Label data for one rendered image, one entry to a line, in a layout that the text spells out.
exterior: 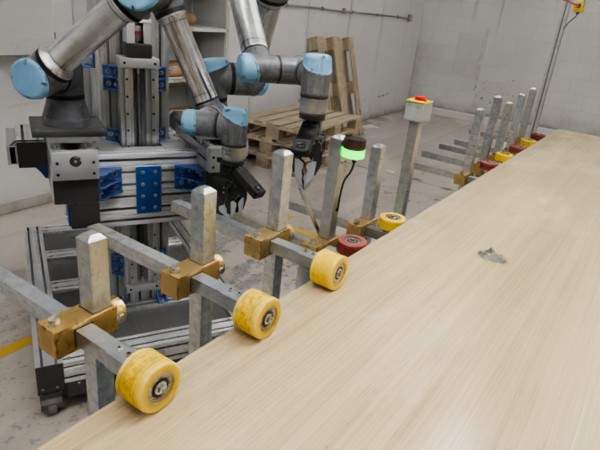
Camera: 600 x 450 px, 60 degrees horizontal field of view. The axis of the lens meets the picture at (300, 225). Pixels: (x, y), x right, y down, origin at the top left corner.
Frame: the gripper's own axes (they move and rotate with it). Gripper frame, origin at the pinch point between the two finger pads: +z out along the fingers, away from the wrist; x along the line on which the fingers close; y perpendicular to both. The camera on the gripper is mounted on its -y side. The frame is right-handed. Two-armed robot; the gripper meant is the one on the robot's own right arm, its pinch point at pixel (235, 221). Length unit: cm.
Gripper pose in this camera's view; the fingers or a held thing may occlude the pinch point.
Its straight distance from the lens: 165.9
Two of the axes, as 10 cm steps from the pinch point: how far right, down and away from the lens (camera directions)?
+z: -1.0, 9.2, 3.8
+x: -5.8, 2.6, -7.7
